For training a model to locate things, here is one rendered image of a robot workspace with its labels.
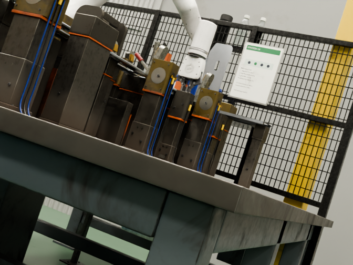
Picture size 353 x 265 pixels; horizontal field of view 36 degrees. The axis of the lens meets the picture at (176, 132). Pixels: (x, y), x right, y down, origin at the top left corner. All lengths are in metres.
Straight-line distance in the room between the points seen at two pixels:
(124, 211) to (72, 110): 0.74
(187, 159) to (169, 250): 1.38
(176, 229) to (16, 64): 0.71
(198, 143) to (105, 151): 1.36
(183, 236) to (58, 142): 0.25
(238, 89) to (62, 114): 1.50
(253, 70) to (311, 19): 2.00
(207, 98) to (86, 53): 0.78
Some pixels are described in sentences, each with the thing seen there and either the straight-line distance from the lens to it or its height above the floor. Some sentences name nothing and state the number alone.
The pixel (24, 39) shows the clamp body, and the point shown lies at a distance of 1.41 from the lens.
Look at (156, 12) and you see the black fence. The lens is 3.29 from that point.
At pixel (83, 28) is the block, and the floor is 0.99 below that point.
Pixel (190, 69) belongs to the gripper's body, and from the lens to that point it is 2.37.
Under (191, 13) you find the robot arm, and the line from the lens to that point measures 2.45.
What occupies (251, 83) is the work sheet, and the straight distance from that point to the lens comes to 2.87.
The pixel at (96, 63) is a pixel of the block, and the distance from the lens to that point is 1.62.
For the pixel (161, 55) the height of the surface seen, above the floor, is 1.06.
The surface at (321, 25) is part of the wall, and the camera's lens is 4.80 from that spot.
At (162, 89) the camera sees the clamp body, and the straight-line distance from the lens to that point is 1.92.
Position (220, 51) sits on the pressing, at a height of 1.30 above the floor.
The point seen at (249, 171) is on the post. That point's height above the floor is 0.78.
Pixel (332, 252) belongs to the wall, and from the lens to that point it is 4.49.
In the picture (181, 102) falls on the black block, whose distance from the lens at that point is 2.12.
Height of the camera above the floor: 0.69
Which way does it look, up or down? 4 degrees up
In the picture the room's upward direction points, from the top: 19 degrees clockwise
